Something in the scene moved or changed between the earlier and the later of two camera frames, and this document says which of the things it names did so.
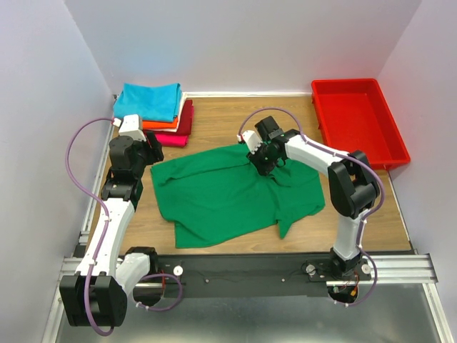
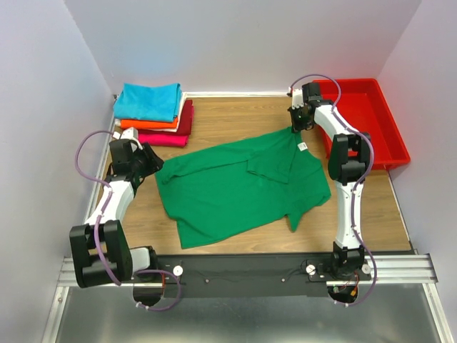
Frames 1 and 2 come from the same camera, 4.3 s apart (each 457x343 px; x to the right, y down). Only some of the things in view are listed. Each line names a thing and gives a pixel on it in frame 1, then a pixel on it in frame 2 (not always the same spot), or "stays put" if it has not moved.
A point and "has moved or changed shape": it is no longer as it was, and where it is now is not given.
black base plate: [200, 276] stays put
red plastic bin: [353, 115] stays put
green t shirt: [216, 196] has moved or changed shape
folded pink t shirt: [173, 140] stays put
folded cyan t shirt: [160, 103] stays put
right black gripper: [263, 168] → [295, 126]
